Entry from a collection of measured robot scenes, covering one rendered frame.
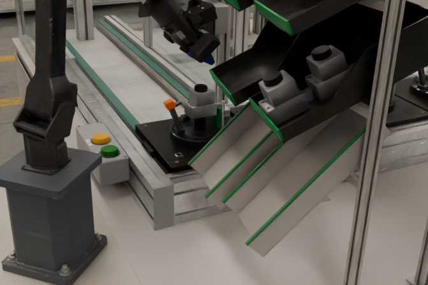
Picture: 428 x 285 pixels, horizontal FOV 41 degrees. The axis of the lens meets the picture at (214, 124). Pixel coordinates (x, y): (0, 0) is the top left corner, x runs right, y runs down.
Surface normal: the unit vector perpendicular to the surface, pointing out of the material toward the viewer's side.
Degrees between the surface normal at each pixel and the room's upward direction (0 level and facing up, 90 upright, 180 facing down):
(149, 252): 0
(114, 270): 0
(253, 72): 25
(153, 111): 0
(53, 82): 60
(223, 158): 45
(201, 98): 90
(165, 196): 90
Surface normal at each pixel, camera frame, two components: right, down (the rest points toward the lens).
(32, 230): -0.32, 0.39
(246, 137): -0.66, -0.58
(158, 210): 0.44, 0.38
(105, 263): 0.03, -0.91
